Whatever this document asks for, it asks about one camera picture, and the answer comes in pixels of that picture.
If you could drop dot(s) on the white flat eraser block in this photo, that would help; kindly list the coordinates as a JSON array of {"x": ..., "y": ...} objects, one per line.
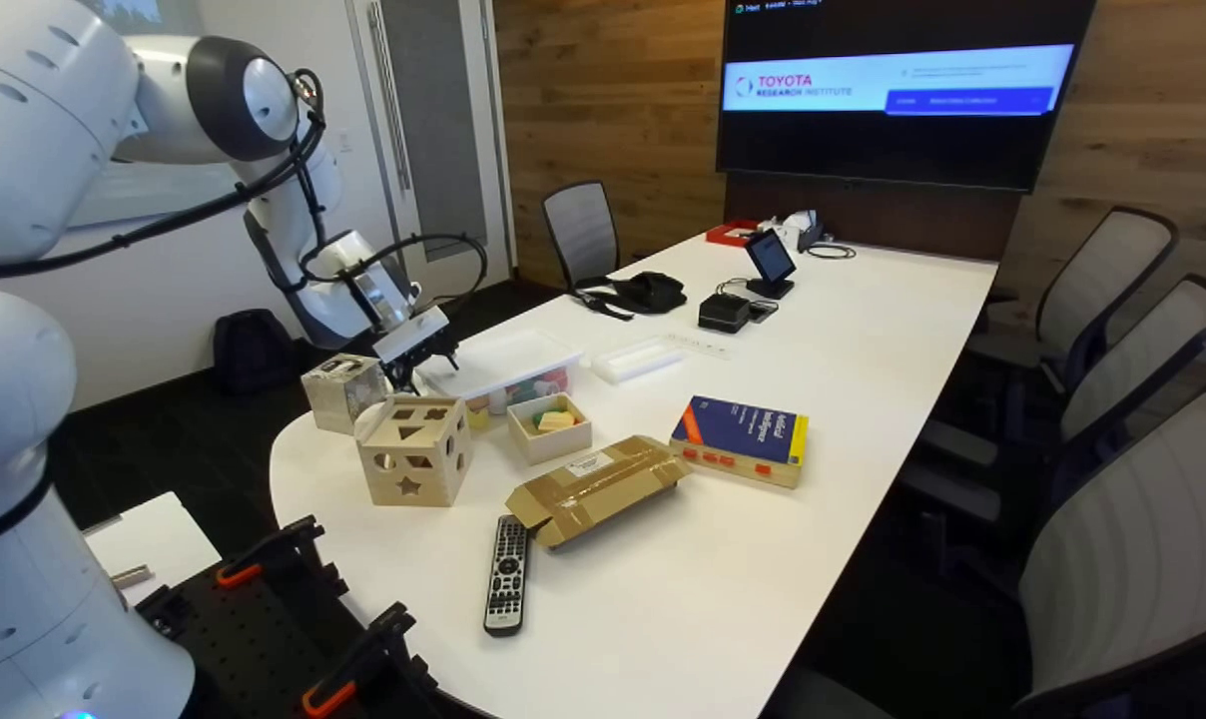
[{"x": 634, "y": 360}]

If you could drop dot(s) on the grey office chair far end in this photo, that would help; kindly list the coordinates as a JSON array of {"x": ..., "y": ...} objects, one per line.
[{"x": 582, "y": 227}]

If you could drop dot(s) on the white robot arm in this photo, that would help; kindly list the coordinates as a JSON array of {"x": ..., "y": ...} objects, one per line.
[{"x": 74, "y": 101}]

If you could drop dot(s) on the black backpack on floor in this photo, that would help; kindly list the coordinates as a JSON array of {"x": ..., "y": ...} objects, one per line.
[{"x": 251, "y": 350}]

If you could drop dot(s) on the wall mounted tv screen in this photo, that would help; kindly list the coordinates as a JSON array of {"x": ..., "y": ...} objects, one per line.
[{"x": 956, "y": 91}]

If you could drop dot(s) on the small wooden tray with toys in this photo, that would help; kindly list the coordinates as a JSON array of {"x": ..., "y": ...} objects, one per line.
[{"x": 550, "y": 428}]

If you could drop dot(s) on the black clamp orange tip left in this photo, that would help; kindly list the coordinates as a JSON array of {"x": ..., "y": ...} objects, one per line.
[{"x": 272, "y": 553}]

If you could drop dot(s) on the black remote control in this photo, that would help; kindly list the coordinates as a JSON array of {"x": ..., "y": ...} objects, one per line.
[{"x": 508, "y": 575}]

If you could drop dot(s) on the black clamp orange tip right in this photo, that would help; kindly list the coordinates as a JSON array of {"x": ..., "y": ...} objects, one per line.
[{"x": 379, "y": 660}]

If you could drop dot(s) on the grey office chair right near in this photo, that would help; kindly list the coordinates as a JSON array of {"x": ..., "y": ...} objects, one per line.
[{"x": 1106, "y": 616}]

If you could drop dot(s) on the white device with cable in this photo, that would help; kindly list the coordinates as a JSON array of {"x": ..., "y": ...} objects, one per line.
[{"x": 810, "y": 233}]

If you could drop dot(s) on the black clamp orange tip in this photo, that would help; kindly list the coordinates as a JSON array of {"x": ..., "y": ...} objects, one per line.
[
  {"x": 379, "y": 660},
  {"x": 272, "y": 553}
]

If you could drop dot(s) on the clear plastic storage container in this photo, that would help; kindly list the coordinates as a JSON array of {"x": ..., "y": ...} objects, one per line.
[{"x": 497, "y": 403}]

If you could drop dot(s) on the clear plastic container lid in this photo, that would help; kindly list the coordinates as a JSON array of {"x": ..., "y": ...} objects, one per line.
[{"x": 493, "y": 360}]

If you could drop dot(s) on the grey office chair right far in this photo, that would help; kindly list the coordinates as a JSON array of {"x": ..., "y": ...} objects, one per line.
[{"x": 1076, "y": 303}]

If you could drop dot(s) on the wooden shape sorter cube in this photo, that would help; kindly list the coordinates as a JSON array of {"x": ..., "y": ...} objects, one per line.
[{"x": 412, "y": 451}]

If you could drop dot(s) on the flat brown cardboard box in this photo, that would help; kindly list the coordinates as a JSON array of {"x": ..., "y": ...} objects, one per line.
[{"x": 593, "y": 487}]

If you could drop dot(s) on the grey office chair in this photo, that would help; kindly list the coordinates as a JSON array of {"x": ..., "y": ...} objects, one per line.
[
  {"x": 999, "y": 480},
  {"x": 1106, "y": 616},
  {"x": 1076, "y": 303}
]

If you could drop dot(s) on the white side table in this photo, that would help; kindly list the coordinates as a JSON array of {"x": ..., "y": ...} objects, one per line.
[{"x": 148, "y": 545}]

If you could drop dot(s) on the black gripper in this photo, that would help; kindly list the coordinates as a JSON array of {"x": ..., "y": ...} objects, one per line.
[{"x": 419, "y": 340}]

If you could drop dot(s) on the grey office chair right middle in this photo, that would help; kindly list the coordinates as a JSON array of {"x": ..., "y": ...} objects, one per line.
[{"x": 999, "y": 480}]

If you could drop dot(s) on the small white wooden box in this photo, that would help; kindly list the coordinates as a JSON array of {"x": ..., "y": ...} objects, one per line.
[{"x": 342, "y": 388}]

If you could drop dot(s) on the red small box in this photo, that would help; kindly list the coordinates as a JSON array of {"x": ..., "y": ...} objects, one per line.
[{"x": 734, "y": 233}]

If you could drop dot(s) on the black headset pile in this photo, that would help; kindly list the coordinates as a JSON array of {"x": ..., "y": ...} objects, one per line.
[{"x": 646, "y": 291}]

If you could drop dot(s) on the blue and yellow book box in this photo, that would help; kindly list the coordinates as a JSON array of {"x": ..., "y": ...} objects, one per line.
[{"x": 750, "y": 442}]

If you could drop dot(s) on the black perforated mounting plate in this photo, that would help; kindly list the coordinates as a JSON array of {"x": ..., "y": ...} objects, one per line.
[{"x": 267, "y": 644}]

